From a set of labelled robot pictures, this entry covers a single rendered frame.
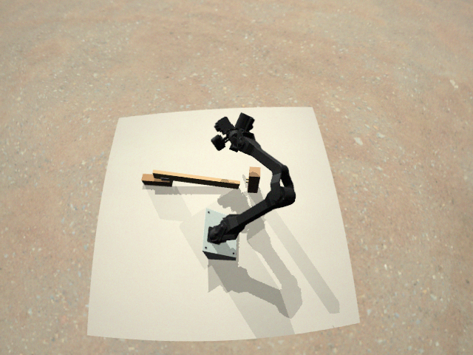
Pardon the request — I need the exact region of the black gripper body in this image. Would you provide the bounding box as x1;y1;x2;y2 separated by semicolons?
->
211;127;238;151

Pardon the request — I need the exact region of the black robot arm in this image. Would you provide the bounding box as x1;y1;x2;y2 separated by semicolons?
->
207;112;296;245

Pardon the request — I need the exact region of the long tan wooden plank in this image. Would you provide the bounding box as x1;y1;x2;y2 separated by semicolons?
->
152;169;240;189

